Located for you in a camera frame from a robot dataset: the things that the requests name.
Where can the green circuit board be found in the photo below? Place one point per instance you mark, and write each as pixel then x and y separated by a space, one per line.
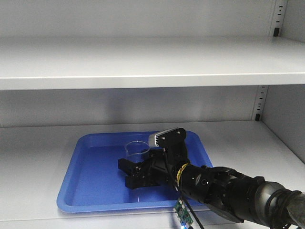
pixel 182 214

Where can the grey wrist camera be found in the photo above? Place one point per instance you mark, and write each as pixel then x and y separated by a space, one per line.
pixel 167 138

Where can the blue plastic tray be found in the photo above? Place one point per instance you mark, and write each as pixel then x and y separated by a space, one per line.
pixel 94 183

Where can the clear glass beaker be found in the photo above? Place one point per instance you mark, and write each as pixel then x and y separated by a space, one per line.
pixel 137 151

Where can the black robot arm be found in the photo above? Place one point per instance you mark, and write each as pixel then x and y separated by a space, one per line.
pixel 226 192

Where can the white cabinet shelf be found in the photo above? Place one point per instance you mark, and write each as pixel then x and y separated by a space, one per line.
pixel 99 63

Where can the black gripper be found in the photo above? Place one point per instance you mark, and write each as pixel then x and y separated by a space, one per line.
pixel 161 167

